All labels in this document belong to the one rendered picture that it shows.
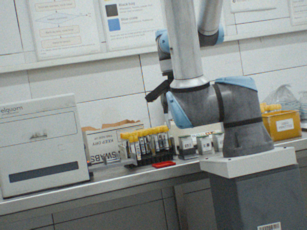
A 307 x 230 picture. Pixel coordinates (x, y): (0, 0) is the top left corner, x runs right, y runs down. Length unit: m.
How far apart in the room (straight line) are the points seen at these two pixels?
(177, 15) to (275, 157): 0.48
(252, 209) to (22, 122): 0.76
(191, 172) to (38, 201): 0.52
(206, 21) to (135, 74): 0.81
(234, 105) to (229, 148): 0.13
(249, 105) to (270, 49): 1.21
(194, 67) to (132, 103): 0.98
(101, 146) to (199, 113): 0.66
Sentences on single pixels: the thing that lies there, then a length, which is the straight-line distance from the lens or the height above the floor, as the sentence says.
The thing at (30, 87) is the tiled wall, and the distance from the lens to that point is 2.30.
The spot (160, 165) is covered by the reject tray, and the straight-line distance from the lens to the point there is 1.71.
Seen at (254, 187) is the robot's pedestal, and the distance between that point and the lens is 1.42.
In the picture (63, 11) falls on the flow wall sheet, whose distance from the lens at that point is 2.33.
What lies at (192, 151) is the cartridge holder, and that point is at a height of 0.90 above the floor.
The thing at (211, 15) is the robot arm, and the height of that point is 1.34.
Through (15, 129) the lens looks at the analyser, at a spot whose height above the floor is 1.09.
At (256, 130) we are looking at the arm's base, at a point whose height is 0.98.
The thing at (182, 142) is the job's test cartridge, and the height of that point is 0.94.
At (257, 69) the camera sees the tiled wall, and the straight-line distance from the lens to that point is 2.60.
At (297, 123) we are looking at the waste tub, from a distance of 1.98.
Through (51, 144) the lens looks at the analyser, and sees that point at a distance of 1.66.
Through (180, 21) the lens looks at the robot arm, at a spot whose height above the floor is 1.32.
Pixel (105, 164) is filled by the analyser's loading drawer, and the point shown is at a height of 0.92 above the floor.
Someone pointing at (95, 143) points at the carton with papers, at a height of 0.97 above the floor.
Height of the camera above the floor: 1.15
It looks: 3 degrees down
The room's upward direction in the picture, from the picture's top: 9 degrees counter-clockwise
